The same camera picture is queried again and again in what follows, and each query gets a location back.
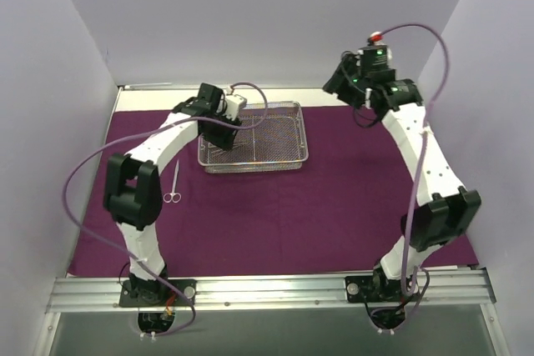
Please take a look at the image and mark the metal mesh instrument tray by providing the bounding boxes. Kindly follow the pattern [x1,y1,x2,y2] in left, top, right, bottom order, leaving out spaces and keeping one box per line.
[198,101,309,174]

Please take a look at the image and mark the steel surgical scissors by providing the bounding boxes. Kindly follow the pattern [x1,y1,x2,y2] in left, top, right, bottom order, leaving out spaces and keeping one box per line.
[163,160,182,203]

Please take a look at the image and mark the purple cloth wrap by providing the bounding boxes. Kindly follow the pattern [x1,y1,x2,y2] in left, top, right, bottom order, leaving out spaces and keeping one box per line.
[68,103,481,278]

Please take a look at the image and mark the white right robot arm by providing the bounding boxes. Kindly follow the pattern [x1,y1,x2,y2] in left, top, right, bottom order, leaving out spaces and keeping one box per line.
[323,46,481,300]

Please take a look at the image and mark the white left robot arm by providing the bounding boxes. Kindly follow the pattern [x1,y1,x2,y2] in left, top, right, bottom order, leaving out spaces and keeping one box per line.
[103,95,247,305]

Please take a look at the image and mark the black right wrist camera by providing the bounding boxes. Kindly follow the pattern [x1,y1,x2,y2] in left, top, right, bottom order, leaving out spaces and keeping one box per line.
[358,44,391,76]

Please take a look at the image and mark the aluminium right side rail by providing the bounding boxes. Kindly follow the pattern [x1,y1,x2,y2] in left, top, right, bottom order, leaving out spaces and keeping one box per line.
[401,79,417,93]

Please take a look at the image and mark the aluminium rail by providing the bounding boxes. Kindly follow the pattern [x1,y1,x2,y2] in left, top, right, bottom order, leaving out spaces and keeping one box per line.
[401,79,417,93]
[47,268,496,313]

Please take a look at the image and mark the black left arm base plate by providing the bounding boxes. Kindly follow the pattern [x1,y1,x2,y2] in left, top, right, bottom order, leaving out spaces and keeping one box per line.
[118,278,197,308]

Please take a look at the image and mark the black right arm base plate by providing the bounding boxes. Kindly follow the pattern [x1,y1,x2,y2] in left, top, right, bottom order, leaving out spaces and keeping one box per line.
[344,274,419,303]

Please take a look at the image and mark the aluminium front rail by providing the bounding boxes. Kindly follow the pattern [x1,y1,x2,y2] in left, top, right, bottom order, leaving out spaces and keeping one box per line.
[47,268,496,313]

